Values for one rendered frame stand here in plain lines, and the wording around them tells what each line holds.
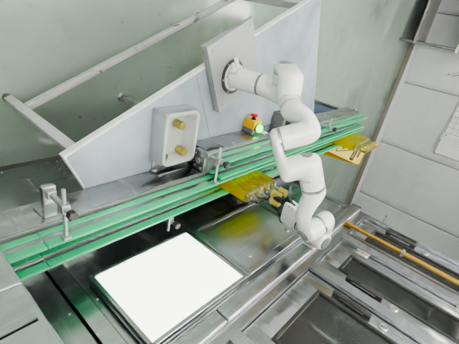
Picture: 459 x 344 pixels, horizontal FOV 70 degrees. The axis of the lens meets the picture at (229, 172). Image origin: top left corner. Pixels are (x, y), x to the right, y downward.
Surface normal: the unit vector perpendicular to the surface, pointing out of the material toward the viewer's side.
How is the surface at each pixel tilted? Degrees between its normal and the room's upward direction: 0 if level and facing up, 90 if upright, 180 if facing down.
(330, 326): 90
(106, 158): 0
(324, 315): 90
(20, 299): 90
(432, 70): 90
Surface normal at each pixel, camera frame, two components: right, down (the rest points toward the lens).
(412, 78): -0.66, 0.23
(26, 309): 0.18, -0.88
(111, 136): 0.73, 0.41
